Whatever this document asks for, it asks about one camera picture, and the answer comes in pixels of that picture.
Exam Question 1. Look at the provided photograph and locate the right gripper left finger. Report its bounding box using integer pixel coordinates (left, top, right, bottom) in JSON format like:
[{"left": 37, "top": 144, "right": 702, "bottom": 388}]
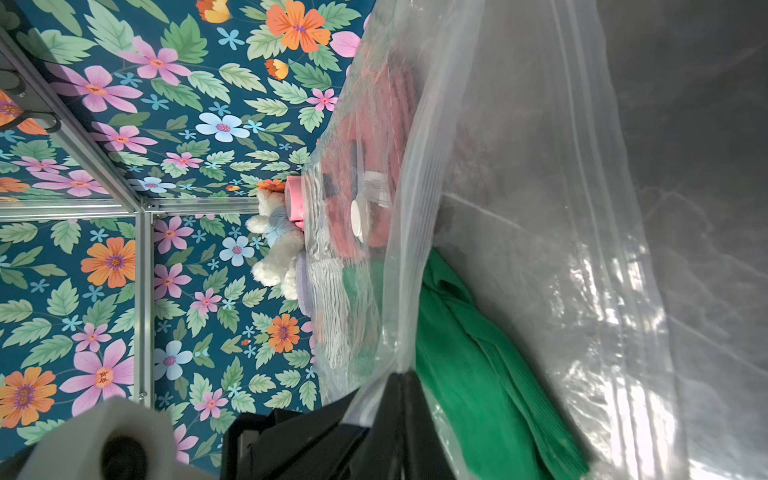
[{"left": 220, "top": 394, "right": 366, "bottom": 479}]

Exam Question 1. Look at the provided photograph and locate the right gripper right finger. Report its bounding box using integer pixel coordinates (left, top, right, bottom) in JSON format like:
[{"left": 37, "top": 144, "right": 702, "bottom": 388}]
[{"left": 350, "top": 371, "right": 455, "bottom": 480}]

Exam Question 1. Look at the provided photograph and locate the green tank top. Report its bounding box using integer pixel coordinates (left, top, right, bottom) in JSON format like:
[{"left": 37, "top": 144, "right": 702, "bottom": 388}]
[{"left": 414, "top": 251, "right": 589, "bottom": 479}]

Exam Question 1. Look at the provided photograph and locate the clear plastic vacuum bag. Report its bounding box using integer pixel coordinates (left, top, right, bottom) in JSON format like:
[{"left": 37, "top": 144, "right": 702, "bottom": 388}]
[{"left": 305, "top": 1, "right": 767, "bottom": 479}]

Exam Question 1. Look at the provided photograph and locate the red tank top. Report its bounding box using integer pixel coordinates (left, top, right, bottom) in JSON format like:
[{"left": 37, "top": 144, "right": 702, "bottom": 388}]
[{"left": 309, "top": 53, "right": 419, "bottom": 260}]

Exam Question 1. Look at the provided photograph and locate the white bag valve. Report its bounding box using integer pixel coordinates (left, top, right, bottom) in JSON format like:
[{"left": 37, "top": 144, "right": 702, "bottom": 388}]
[{"left": 350, "top": 199, "right": 369, "bottom": 242}]

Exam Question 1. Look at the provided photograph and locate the lilac pouch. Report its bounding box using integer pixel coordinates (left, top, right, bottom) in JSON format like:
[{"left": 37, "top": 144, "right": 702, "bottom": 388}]
[{"left": 295, "top": 251, "right": 315, "bottom": 317}]

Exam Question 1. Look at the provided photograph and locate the lower striped shirt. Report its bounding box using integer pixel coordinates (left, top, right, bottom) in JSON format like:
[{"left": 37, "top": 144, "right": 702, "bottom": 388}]
[{"left": 309, "top": 257, "right": 384, "bottom": 396}]

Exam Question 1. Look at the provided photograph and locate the white teddy bear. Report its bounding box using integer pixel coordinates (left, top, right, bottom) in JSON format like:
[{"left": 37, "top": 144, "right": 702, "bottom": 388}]
[{"left": 246, "top": 190, "right": 305, "bottom": 300}]

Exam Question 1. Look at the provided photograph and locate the pink alarm clock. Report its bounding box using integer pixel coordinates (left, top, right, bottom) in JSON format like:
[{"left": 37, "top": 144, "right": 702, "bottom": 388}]
[{"left": 284, "top": 176, "right": 305, "bottom": 230}]

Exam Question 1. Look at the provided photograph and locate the black wall hook rail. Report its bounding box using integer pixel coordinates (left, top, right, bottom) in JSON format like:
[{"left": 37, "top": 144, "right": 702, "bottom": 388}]
[{"left": 1, "top": 64, "right": 62, "bottom": 136}]

